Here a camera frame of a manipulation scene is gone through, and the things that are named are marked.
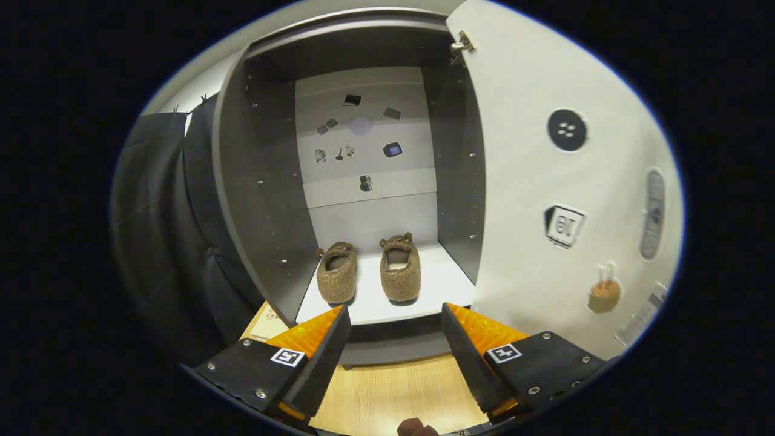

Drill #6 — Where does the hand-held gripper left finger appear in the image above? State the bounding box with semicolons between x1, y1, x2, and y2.
194;305;352;424

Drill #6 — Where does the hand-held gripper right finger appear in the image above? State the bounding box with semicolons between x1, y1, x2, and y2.
441;303;608;420

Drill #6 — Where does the brown fuzzy shoe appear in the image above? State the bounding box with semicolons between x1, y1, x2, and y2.
380;233;422;302
316;242;358;305

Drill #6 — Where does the dark grey shoe cabinet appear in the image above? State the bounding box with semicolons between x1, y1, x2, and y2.
212;7;488;370

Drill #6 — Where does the metal door hinge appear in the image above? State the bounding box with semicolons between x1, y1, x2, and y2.
450;30;477;64

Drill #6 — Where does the beige orange book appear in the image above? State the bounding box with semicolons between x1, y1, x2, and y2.
250;301;291;341

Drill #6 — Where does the black backdrop cloth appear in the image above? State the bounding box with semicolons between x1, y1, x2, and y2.
111;94;267;364

